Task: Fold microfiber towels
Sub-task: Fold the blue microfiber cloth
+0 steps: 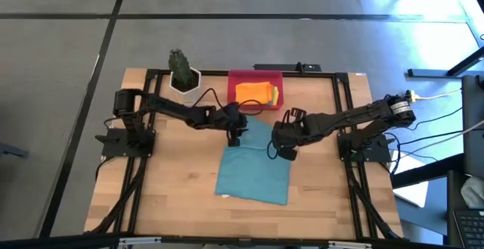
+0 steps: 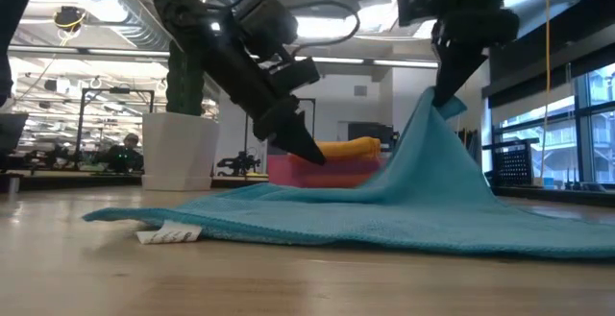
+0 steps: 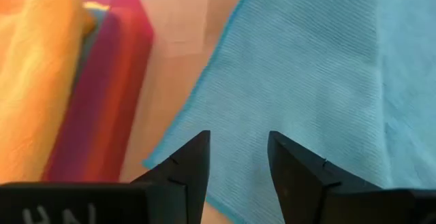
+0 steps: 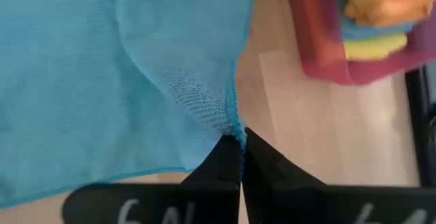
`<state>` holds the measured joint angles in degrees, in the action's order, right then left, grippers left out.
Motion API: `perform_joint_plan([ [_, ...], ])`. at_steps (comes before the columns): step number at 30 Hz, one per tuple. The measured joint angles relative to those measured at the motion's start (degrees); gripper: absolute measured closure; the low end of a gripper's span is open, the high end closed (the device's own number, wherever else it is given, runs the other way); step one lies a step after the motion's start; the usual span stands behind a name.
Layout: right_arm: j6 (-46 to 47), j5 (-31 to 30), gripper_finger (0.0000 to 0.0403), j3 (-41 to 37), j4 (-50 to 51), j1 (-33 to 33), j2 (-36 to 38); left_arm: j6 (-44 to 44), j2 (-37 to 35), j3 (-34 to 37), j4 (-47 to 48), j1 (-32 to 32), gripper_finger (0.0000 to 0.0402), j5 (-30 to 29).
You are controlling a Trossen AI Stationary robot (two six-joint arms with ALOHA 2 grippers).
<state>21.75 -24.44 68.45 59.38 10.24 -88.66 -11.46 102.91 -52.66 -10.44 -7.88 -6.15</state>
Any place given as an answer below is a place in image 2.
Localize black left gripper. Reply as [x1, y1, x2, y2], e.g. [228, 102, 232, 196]
[225, 56, 328, 166]

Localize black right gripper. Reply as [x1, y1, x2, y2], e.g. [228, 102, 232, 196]
[431, 8, 521, 109]

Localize orange microfiber towel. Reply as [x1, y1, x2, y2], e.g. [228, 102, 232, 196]
[314, 136, 382, 161]

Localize teal microfiber towel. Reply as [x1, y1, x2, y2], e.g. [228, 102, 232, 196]
[82, 86, 615, 259]

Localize thin black stand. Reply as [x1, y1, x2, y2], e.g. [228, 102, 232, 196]
[297, 96, 317, 139]

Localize red plastic tray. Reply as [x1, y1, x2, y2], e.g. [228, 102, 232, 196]
[266, 154, 390, 189]

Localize small black background robot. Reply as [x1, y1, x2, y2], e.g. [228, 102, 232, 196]
[215, 150, 263, 178]

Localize long linear ceiling light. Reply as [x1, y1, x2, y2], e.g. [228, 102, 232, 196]
[0, 44, 439, 70]

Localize black background monitor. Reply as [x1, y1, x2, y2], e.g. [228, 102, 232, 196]
[347, 122, 401, 152]

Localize black perforated crate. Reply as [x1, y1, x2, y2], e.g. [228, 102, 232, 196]
[481, 137, 540, 188]

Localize white hexagonal plant pot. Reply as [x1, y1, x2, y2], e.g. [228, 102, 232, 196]
[140, 111, 221, 192]

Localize green cactus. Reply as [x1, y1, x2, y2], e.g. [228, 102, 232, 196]
[165, 41, 207, 117]

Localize large glass window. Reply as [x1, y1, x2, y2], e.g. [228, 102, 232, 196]
[480, 61, 615, 192]

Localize person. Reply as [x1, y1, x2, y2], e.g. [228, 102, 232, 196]
[106, 132, 144, 173]

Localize black background robot arms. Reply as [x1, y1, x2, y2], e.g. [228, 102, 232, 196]
[21, 143, 97, 171]

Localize black dome ceiling fixture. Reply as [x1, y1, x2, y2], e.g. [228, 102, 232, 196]
[52, 5, 87, 34]

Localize dark monitor screen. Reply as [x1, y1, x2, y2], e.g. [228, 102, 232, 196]
[0, 112, 29, 159]

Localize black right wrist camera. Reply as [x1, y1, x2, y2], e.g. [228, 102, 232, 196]
[397, 0, 451, 28]

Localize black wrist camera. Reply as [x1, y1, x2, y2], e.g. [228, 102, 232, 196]
[397, 0, 451, 28]
[234, 0, 300, 61]

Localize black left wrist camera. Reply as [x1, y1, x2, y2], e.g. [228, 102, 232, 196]
[234, 0, 300, 61]

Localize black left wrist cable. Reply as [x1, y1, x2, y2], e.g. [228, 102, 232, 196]
[230, 0, 361, 58]

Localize black background stand frame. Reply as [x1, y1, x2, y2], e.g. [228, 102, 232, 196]
[79, 87, 156, 158]

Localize silver ribbed air duct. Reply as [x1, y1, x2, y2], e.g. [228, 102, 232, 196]
[42, 0, 169, 51]

